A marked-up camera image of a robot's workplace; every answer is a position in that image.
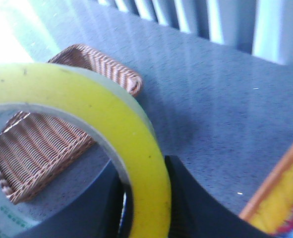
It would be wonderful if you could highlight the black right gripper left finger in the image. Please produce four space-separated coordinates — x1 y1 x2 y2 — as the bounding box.
17 162 126 238

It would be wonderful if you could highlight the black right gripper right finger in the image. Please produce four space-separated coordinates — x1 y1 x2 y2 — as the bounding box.
165 155 269 238

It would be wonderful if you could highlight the yellow packing tape roll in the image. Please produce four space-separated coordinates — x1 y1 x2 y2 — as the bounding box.
0 63 172 238

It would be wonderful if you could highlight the yellow plastic basket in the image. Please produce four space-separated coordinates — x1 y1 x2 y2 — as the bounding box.
239 144 293 235

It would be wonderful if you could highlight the brown wicker basket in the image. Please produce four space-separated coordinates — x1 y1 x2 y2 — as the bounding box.
0 44 143 204

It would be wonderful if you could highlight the white pleated curtain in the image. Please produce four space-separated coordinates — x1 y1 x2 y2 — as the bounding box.
100 0 293 66

